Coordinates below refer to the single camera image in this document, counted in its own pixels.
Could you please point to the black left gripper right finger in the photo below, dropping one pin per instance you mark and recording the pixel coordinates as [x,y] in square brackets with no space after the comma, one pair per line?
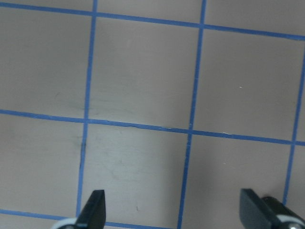
[254,212]

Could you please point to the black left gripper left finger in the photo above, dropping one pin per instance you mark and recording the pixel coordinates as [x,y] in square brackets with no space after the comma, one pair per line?
[93,215]

